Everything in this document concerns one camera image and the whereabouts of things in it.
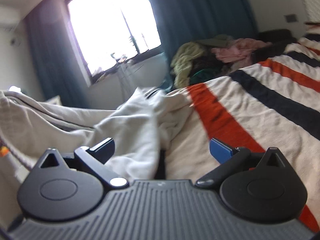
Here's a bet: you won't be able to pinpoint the white garment steamer stand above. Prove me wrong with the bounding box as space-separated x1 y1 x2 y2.
111 53 142 102

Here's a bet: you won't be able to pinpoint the teal left curtain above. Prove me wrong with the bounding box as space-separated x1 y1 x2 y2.
24 0 89 108

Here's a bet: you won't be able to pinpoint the pink garment on pile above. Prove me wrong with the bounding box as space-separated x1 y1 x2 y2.
211 38 272 63

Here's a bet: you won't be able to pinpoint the olive green garment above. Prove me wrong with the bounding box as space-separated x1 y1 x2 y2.
196 34 234 48

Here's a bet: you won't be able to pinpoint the wall switch plate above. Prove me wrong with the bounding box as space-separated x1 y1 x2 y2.
284 14 298 23

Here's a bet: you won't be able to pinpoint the green garment in pile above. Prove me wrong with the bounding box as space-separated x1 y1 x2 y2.
189 68 220 85

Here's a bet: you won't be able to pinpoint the teal right curtain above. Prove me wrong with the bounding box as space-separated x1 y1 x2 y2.
139 0 259 91

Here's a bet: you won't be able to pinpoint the striped bed blanket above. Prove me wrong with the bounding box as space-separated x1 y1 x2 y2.
165 28 319 232

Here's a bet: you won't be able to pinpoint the window with dark frame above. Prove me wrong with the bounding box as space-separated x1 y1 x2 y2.
65 0 162 83

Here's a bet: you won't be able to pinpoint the teal curtain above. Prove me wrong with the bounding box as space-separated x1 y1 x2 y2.
139 0 259 91
24 0 89 108

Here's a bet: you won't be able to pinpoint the white sweatpants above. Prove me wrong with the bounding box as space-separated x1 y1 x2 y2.
1 89 191 183

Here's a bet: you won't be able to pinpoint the dark armchair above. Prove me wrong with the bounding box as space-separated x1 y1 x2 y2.
251 29 297 64

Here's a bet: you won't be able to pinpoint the yellow-green knitted blanket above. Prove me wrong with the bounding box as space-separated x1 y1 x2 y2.
170 42 206 88

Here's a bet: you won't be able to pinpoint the white quilted headboard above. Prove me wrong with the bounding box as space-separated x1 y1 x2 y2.
302 0 320 22

